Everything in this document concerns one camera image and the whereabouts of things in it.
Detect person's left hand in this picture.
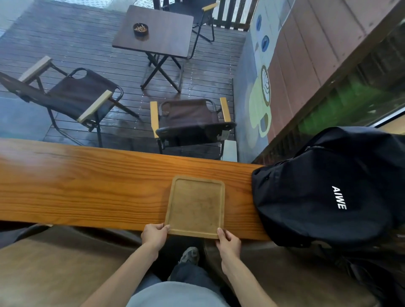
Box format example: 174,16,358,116
141,223,171,252

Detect person's right hand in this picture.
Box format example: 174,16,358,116
216,228,242,264

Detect rectangular wooden tray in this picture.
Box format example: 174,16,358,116
165,175,226,240

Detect person's right forearm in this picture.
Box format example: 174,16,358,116
221,251,277,307

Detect person's left forearm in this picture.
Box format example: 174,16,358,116
81,244,159,307

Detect person's grey shoe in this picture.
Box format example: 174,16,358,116
179,247,200,265

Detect person's blue jeans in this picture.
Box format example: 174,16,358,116
133,263,222,296

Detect person's grey shirt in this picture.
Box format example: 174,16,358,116
126,281,231,307

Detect brown folding chair wooden armrests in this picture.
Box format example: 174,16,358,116
0,56,140,148
153,0,221,59
150,97,237,160

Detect black backpack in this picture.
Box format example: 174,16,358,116
251,127,405,249

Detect wooden stool seat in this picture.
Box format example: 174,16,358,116
0,225,143,307

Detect dark folding table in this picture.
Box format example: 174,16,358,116
112,5,194,93

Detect wooden railing fence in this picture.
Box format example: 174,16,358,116
215,0,259,31

